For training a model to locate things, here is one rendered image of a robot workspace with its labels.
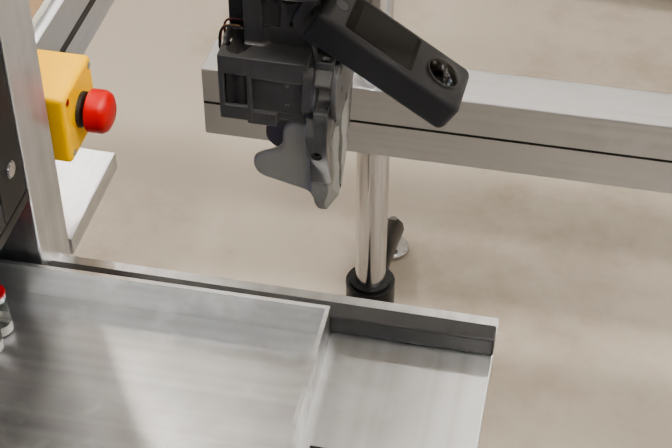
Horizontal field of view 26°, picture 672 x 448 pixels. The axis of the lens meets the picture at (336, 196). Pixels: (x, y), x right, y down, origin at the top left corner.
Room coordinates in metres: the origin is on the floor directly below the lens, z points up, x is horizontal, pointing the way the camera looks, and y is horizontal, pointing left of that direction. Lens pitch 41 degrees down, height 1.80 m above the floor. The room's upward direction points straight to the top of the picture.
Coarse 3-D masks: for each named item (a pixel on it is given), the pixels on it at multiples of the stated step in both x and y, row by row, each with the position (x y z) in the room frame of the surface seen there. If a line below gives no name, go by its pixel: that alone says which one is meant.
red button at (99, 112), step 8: (96, 88) 1.05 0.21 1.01; (88, 96) 1.03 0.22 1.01; (96, 96) 1.03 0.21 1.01; (104, 96) 1.03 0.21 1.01; (112, 96) 1.04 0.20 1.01; (88, 104) 1.02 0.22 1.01; (96, 104) 1.02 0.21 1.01; (104, 104) 1.02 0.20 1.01; (112, 104) 1.03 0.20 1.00; (88, 112) 1.02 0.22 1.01; (96, 112) 1.02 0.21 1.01; (104, 112) 1.02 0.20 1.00; (112, 112) 1.03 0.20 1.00; (88, 120) 1.02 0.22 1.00; (96, 120) 1.01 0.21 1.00; (104, 120) 1.02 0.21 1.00; (112, 120) 1.03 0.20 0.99; (88, 128) 1.02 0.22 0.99; (96, 128) 1.01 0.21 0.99; (104, 128) 1.02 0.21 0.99
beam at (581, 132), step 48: (384, 96) 1.65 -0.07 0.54; (480, 96) 1.64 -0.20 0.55; (528, 96) 1.64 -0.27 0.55; (576, 96) 1.64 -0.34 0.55; (624, 96) 1.64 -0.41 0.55; (384, 144) 1.65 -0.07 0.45; (432, 144) 1.64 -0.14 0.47; (480, 144) 1.63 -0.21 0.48; (528, 144) 1.61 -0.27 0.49; (576, 144) 1.60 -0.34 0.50; (624, 144) 1.58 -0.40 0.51
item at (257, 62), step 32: (256, 0) 0.80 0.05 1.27; (288, 0) 0.78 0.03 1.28; (224, 32) 0.81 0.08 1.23; (256, 32) 0.80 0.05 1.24; (288, 32) 0.80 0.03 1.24; (224, 64) 0.79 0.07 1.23; (256, 64) 0.78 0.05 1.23; (288, 64) 0.78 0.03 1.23; (320, 64) 0.78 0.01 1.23; (224, 96) 0.79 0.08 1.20; (256, 96) 0.79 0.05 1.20; (288, 96) 0.78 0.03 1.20
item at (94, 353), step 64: (64, 320) 0.88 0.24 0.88; (128, 320) 0.88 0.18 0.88; (192, 320) 0.88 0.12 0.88; (256, 320) 0.88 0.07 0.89; (320, 320) 0.87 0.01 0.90; (0, 384) 0.81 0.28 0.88; (64, 384) 0.81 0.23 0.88; (128, 384) 0.81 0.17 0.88; (192, 384) 0.81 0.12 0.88; (256, 384) 0.81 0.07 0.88
